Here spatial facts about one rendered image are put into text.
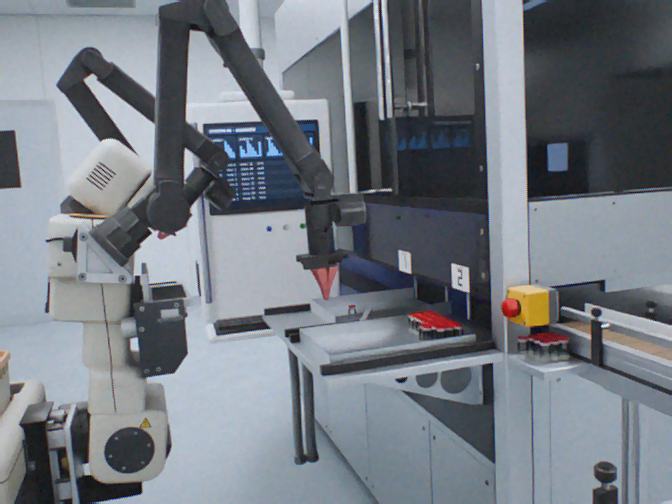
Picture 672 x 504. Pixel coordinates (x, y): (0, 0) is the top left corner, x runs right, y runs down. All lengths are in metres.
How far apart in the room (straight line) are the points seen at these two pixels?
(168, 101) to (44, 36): 5.70
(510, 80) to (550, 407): 0.72
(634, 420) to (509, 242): 0.42
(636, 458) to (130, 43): 6.17
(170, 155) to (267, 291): 1.09
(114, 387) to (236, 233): 0.93
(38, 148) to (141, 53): 1.37
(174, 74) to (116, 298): 0.49
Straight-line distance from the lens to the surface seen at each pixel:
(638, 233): 1.59
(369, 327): 1.62
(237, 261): 2.22
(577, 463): 1.63
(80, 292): 1.43
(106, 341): 1.46
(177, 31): 1.26
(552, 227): 1.44
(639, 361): 1.27
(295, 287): 2.27
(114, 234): 1.24
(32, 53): 6.91
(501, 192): 1.37
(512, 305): 1.32
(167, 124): 1.24
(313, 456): 2.57
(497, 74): 1.38
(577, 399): 1.57
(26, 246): 6.83
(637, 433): 1.39
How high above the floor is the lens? 1.29
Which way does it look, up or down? 7 degrees down
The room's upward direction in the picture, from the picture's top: 3 degrees counter-clockwise
